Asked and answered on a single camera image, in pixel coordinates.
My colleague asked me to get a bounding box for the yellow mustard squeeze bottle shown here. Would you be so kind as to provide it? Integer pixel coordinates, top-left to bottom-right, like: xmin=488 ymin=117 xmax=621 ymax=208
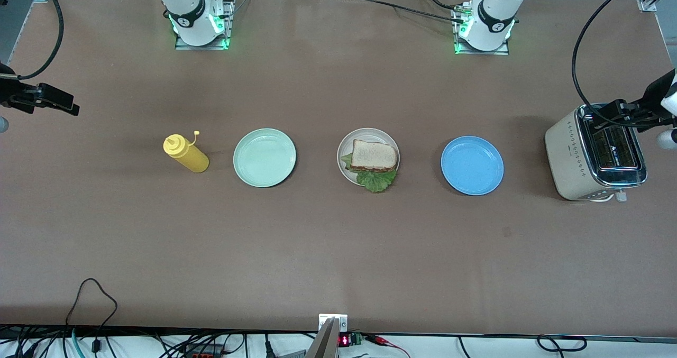
xmin=162 ymin=130 xmax=211 ymax=174

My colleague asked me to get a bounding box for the brown bread slice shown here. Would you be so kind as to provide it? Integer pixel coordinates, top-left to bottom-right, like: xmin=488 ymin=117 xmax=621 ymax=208
xmin=351 ymin=139 xmax=399 ymax=172

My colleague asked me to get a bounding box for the green lettuce leaf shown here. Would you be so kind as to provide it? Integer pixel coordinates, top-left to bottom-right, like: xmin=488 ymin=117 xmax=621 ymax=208
xmin=340 ymin=154 xmax=398 ymax=194

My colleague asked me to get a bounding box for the blue plate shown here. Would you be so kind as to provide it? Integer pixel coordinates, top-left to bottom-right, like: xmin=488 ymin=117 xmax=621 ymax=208
xmin=441 ymin=135 xmax=505 ymax=196

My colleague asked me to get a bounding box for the green plate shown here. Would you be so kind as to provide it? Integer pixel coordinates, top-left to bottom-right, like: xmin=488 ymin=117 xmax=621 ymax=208
xmin=233 ymin=128 xmax=297 ymax=188

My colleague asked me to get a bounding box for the beige plate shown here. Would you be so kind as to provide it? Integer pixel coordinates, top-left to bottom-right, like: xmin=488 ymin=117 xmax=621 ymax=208
xmin=337 ymin=128 xmax=401 ymax=187

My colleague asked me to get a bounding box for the beige chrome toaster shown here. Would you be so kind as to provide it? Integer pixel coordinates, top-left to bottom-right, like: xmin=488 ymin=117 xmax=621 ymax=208
xmin=544 ymin=103 xmax=649 ymax=203

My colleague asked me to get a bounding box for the red clip lead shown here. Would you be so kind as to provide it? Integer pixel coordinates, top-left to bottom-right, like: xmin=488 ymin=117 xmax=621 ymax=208
xmin=369 ymin=335 xmax=410 ymax=357

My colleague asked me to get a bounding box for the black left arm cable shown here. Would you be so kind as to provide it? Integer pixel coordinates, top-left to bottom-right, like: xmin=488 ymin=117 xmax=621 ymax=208
xmin=571 ymin=0 xmax=647 ymax=129

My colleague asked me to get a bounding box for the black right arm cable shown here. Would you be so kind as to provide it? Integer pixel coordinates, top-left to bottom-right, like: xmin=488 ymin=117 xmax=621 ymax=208
xmin=0 ymin=0 xmax=65 ymax=81

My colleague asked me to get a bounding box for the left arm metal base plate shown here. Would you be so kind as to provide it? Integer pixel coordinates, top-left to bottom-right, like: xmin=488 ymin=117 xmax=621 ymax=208
xmin=453 ymin=4 xmax=511 ymax=56

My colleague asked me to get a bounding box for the thin black looped cable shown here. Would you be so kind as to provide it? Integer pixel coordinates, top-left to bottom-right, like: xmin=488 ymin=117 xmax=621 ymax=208
xmin=65 ymin=277 xmax=118 ymax=354

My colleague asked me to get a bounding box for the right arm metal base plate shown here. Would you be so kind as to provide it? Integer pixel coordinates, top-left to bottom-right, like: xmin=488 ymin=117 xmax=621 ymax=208
xmin=175 ymin=0 xmax=236 ymax=51

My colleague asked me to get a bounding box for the black coiled cable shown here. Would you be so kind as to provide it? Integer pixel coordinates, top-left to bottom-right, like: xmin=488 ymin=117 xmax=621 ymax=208
xmin=536 ymin=335 xmax=588 ymax=353

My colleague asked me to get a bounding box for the black cable to arm base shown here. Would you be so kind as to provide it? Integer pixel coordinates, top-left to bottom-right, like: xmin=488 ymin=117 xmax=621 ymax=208
xmin=343 ymin=0 xmax=469 ymax=24

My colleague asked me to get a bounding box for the silver mounting bracket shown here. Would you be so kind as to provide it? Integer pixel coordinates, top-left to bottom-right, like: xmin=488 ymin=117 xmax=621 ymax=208
xmin=318 ymin=314 xmax=349 ymax=333

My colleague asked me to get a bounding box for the grey camera pole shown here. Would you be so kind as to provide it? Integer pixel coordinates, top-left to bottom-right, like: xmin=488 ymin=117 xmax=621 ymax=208
xmin=304 ymin=318 xmax=340 ymax=358

